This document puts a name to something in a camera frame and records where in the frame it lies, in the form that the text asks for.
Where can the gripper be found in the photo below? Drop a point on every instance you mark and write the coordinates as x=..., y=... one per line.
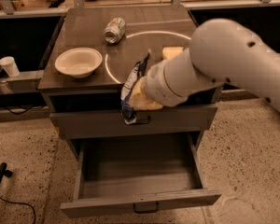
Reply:
x=156, y=81

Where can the blue chip bag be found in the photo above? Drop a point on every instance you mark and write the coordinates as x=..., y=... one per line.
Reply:
x=138, y=71

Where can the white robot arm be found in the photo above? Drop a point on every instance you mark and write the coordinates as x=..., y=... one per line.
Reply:
x=220, y=51

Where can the closed grey upper drawer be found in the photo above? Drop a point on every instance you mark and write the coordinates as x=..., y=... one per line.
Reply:
x=110, y=123

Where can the grey drawer cabinet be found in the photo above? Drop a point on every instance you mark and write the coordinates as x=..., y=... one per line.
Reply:
x=148, y=30

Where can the open grey middle drawer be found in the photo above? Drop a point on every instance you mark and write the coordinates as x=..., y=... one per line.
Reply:
x=114, y=173

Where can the yellow sponge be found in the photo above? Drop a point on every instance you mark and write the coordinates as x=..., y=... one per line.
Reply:
x=168, y=53

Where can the white bowl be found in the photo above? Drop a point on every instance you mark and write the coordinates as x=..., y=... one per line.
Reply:
x=78, y=62

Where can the crushed soda can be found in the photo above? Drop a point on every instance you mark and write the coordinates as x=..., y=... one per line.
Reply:
x=115, y=30

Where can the white paper cup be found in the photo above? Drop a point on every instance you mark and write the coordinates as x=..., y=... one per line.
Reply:
x=9, y=65

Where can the black upper drawer handle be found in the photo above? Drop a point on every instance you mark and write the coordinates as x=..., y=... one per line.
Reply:
x=145, y=120

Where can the black drawer handle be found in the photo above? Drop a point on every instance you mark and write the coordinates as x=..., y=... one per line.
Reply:
x=145, y=120
x=146, y=208

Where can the black middle drawer handle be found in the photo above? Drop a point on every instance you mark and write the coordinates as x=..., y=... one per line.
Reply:
x=146, y=208

